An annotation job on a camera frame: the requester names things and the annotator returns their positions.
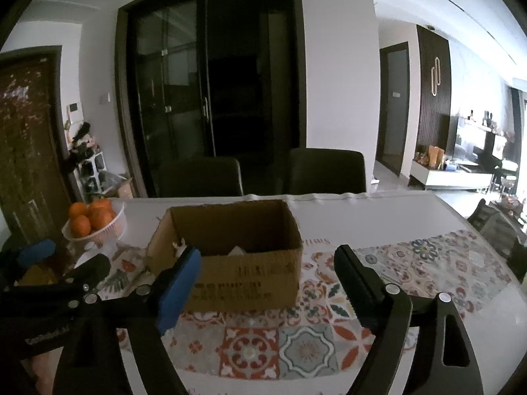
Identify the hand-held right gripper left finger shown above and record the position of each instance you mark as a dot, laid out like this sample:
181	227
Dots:
181	292

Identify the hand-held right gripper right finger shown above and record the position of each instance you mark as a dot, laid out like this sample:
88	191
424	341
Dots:
354	284

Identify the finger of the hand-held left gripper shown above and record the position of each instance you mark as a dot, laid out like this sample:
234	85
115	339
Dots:
92	273
37	253

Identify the white figurine toy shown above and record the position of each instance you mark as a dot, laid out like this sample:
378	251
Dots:
180	251

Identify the brown cardboard box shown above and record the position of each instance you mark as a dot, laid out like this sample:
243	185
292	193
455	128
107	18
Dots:
247	279

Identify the floral printed cloth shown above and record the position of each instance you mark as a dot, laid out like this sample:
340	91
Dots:
127	265

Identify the white fruit basket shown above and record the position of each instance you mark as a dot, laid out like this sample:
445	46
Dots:
111	230

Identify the orange fruit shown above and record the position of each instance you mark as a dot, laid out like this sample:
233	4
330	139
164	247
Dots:
101	204
80	226
103	219
77	210

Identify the patterned table mat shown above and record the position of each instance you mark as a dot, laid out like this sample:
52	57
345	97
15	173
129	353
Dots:
296	345

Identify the small cardboard box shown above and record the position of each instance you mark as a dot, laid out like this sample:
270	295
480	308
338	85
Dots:
125	189

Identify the white storage shelf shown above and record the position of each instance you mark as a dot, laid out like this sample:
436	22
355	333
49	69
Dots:
92	173

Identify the brown wooden door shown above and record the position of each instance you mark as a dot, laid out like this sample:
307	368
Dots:
29	140

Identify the dark dining chair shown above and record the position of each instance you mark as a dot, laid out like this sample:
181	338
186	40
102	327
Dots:
498	230
201	177
329	170

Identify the white tv cabinet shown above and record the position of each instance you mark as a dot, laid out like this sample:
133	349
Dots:
453	179

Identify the white intercom panel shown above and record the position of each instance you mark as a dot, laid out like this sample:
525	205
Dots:
73	112

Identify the dark hallway door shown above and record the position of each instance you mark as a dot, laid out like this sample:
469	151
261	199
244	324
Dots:
395	111

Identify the dark glass sliding door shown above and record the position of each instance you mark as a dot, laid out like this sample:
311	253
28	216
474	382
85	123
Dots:
206	82

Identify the dark ornamented wall panel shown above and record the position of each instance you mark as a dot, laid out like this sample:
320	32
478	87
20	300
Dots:
432	98

